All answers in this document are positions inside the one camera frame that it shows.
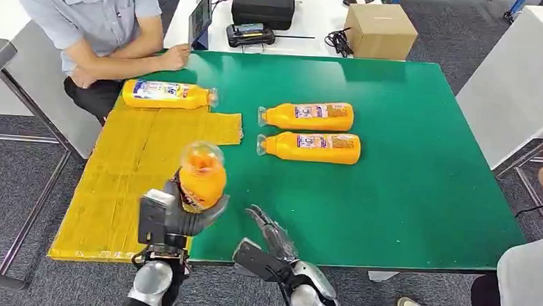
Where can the green table mat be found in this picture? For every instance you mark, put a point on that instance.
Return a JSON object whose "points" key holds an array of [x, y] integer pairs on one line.
{"points": [[415, 155]]}

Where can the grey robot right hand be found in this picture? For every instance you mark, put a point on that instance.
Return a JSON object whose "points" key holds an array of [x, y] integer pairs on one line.
{"points": [[274, 235]]}

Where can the white table with equipment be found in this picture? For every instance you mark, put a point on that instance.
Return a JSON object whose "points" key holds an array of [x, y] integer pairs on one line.
{"points": [[318, 12]]}

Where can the white table foot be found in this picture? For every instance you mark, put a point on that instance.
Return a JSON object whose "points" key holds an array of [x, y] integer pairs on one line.
{"points": [[383, 276]]}

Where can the blue wheeled cart base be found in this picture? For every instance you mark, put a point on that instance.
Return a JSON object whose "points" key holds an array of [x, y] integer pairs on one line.
{"points": [[514, 9]]}

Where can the black tablet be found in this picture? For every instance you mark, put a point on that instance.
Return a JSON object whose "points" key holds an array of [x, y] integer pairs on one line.
{"points": [[199, 18]]}

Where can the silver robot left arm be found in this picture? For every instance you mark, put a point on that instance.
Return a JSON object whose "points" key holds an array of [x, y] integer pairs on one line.
{"points": [[153, 280]]}

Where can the thin black rod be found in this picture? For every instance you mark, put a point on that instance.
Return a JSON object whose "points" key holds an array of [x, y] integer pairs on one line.
{"points": [[296, 36]]}

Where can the white side table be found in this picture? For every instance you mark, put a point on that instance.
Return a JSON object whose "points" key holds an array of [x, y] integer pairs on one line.
{"points": [[512, 90], [37, 102]]}

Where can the seated person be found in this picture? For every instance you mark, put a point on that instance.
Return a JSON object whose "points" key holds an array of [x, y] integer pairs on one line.
{"points": [[97, 17]]}

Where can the person with white sleeve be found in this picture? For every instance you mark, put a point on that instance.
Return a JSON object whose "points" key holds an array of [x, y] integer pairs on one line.
{"points": [[529, 295]]}

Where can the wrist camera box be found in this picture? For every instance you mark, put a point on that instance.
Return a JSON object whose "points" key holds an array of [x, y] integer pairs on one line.
{"points": [[258, 262], [154, 220]]}

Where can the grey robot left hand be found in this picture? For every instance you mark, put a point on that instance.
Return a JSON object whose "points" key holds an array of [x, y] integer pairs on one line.
{"points": [[189, 222]]}

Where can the black carrying case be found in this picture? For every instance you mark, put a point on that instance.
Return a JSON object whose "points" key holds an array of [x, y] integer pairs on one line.
{"points": [[263, 5]]}

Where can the yellow plastic sheet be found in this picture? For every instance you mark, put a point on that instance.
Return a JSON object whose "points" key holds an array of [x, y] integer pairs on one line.
{"points": [[111, 199]]}

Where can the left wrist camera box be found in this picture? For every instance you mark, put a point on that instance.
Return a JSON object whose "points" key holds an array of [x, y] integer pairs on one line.
{"points": [[154, 220]]}

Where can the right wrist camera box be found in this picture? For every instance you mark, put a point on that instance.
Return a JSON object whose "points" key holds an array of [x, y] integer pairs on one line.
{"points": [[258, 262]]}

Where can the brown cardboard box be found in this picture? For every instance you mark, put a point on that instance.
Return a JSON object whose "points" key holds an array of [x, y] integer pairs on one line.
{"points": [[381, 34]]}

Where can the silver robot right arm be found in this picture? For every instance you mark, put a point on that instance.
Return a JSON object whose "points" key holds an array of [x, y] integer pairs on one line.
{"points": [[310, 298]]}

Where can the orange drink bottle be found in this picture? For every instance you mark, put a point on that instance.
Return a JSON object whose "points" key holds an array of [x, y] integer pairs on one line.
{"points": [[282, 116], [205, 181], [281, 147], [162, 100]]}

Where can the black handheld controller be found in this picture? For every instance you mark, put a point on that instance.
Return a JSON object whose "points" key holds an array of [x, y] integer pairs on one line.
{"points": [[250, 35]]}

